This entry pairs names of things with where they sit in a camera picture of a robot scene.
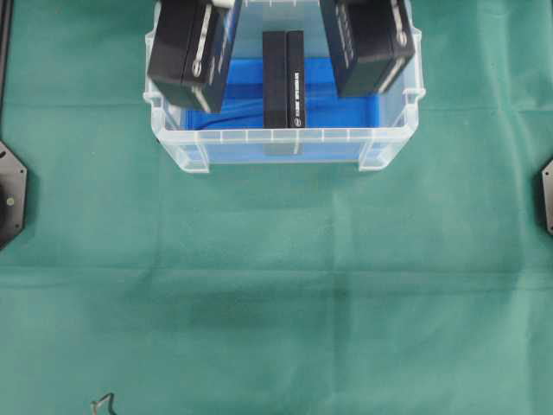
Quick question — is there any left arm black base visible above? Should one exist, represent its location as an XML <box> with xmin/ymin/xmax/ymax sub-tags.
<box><xmin>0</xmin><ymin>142</ymin><xmax>28</xmax><ymax>249</ymax></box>

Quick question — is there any clear plastic storage case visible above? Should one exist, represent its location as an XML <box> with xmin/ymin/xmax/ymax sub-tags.
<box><xmin>143</xmin><ymin>1</ymin><xmax>426</xmax><ymax>173</ymax></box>

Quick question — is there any black camera box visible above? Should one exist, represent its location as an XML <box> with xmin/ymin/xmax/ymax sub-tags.
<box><xmin>147</xmin><ymin>0</ymin><xmax>242</xmax><ymax>113</ymax></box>
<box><xmin>263</xmin><ymin>30</ymin><xmax>307</xmax><ymax>129</ymax></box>
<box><xmin>319</xmin><ymin>0</ymin><xmax>415</xmax><ymax>98</ymax></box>

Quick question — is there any black frame rail left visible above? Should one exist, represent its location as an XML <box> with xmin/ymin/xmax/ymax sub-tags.
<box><xmin>0</xmin><ymin>0</ymin><xmax>16</xmax><ymax>139</ymax></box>

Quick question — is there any blue foam insert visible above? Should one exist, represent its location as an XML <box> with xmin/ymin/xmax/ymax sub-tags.
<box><xmin>181</xmin><ymin>58</ymin><xmax>379</xmax><ymax>131</ymax></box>

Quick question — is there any small wire piece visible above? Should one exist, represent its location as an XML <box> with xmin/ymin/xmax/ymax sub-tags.
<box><xmin>89</xmin><ymin>392</ymin><xmax>118</xmax><ymax>415</ymax></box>

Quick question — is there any green table cloth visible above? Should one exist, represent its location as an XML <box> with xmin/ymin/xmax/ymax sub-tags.
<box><xmin>1</xmin><ymin>1</ymin><xmax>552</xmax><ymax>414</ymax></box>

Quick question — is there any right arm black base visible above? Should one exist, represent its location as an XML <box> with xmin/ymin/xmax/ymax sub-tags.
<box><xmin>542</xmin><ymin>160</ymin><xmax>553</xmax><ymax>235</ymax></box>

